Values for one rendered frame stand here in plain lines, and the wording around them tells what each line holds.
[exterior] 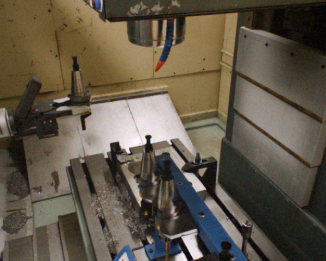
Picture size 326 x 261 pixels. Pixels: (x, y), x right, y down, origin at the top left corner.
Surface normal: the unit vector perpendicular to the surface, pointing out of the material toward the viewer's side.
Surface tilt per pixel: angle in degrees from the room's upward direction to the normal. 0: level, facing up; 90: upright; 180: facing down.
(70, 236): 7
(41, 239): 7
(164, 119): 24
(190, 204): 0
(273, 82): 90
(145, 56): 90
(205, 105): 90
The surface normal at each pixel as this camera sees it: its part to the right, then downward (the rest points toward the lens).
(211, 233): 0.00, -0.87
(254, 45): -0.93, 0.18
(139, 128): 0.15, -0.61
